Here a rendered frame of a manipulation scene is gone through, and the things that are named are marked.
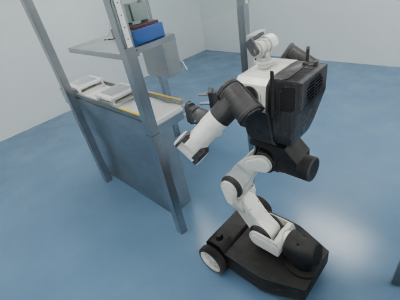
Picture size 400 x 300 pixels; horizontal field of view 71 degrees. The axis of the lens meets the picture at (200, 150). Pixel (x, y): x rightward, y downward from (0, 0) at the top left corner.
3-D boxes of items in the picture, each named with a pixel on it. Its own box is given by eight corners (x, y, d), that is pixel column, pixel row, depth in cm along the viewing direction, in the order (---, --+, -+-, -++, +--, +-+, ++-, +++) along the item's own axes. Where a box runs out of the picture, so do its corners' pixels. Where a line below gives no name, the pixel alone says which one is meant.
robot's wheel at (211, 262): (203, 238, 178) (203, 253, 191) (198, 244, 175) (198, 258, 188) (228, 259, 168) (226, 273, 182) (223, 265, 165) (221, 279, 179)
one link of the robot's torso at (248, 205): (288, 228, 169) (251, 162, 161) (271, 252, 158) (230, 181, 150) (269, 227, 182) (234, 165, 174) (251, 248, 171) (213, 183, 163)
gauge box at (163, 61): (182, 72, 173) (175, 38, 162) (169, 78, 168) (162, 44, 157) (160, 68, 187) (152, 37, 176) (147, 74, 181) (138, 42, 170)
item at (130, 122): (184, 118, 192) (181, 105, 186) (152, 138, 176) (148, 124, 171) (93, 90, 274) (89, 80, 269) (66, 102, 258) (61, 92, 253)
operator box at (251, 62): (267, 64, 218) (266, 29, 204) (255, 72, 209) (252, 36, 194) (260, 63, 222) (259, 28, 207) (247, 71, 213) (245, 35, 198)
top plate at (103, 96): (94, 96, 211) (93, 94, 209) (121, 84, 224) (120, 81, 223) (111, 102, 195) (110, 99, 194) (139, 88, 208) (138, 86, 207)
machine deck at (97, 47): (175, 40, 163) (174, 33, 161) (122, 62, 142) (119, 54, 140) (118, 37, 202) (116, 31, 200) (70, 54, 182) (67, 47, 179)
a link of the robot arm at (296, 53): (312, 61, 131) (318, 58, 117) (300, 78, 133) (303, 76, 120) (291, 47, 132) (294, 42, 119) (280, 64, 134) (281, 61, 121)
